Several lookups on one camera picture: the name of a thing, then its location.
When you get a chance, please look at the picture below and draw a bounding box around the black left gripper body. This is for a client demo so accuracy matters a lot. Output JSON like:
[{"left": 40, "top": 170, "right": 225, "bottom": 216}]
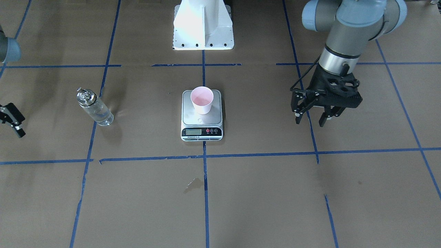
[{"left": 307, "top": 65, "right": 360, "bottom": 107}]

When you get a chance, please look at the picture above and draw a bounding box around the clear glass sauce bottle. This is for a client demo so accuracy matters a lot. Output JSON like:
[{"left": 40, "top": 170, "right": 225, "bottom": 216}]
[{"left": 76, "top": 87, "right": 114, "bottom": 126}]

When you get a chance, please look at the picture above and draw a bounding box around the pink paper cup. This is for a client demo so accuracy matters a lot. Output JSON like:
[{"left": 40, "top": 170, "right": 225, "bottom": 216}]
[{"left": 190, "top": 86, "right": 214, "bottom": 115}]

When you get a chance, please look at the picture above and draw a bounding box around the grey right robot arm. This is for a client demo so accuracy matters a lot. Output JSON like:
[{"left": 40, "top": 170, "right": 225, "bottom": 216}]
[{"left": 0, "top": 27, "right": 26, "bottom": 138}]

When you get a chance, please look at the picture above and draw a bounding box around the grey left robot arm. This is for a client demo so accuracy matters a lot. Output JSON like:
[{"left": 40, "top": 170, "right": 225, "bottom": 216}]
[{"left": 290, "top": 0, "right": 408, "bottom": 127}]

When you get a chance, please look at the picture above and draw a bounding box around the white digital kitchen scale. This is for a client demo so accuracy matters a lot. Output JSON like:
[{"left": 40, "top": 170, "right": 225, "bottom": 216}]
[{"left": 181, "top": 90, "right": 224, "bottom": 142}]

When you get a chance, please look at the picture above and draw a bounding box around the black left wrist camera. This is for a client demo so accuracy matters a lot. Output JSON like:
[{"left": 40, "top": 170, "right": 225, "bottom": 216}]
[{"left": 323, "top": 92, "right": 363, "bottom": 109}]

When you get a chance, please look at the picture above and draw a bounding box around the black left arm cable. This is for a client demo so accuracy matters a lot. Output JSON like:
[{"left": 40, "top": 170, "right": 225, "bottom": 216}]
[{"left": 289, "top": 62, "right": 319, "bottom": 92}]

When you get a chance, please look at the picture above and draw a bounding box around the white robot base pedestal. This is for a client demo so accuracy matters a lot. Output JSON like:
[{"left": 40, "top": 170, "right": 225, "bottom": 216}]
[{"left": 172, "top": 0, "right": 235, "bottom": 51}]

